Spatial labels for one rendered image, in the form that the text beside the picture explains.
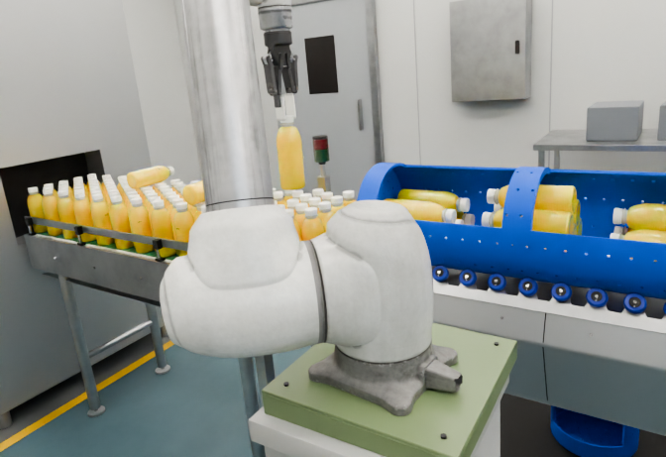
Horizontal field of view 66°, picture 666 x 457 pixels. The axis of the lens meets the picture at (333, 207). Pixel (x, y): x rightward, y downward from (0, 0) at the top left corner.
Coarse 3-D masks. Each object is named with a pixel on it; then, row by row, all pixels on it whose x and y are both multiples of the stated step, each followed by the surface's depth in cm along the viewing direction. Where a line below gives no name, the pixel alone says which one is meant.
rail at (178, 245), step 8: (24, 216) 238; (40, 224) 231; (48, 224) 227; (56, 224) 223; (64, 224) 219; (72, 224) 216; (88, 232) 210; (96, 232) 207; (104, 232) 204; (112, 232) 201; (120, 232) 198; (128, 240) 196; (136, 240) 193; (144, 240) 190; (168, 240) 182; (176, 248) 181; (184, 248) 178
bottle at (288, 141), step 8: (280, 128) 144; (288, 128) 143; (296, 128) 145; (280, 136) 143; (288, 136) 143; (296, 136) 144; (280, 144) 144; (288, 144) 143; (296, 144) 144; (280, 152) 144; (288, 152) 144; (296, 152) 144; (280, 160) 145; (288, 160) 144; (296, 160) 145; (280, 168) 146; (288, 168) 145; (296, 168) 145; (280, 176) 147; (288, 176) 145; (296, 176) 146; (280, 184) 148; (288, 184) 146; (296, 184) 146; (304, 184) 148
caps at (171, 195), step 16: (80, 176) 254; (48, 192) 227; (64, 192) 221; (80, 192) 215; (96, 192) 213; (112, 192) 212; (128, 192) 206; (144, 192) 211; (288, 192) 188; (176, 208) 179
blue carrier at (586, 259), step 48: (384, 192) 155; (480, 192) 150; (528, 192) 120; (624, 192) 128; (432, 240) 132; (480, 240) 125; (528, 240) 118; (576, 240) 113; (624, 240) 107; (624, 288) 114
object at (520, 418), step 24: (504, 408) 206; (528, 408) 205; (504, 432) 193; (528, 432) 192; (648, 432) 187; (504, 456) 182; (528, 456) 181; (552, 456) 180; (576, 456) 179; (648, 456) 176
